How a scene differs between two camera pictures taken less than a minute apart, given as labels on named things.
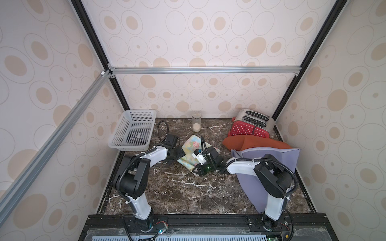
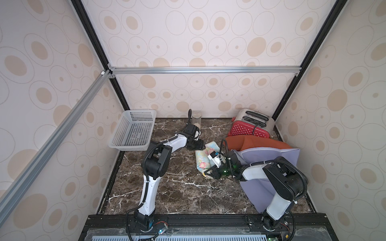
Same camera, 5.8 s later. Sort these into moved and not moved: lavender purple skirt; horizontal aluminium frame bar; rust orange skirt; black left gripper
Moved: black left gripper
Not moved: lavender purple skirt; rust orange skirt; horizontal aluminium frame bar
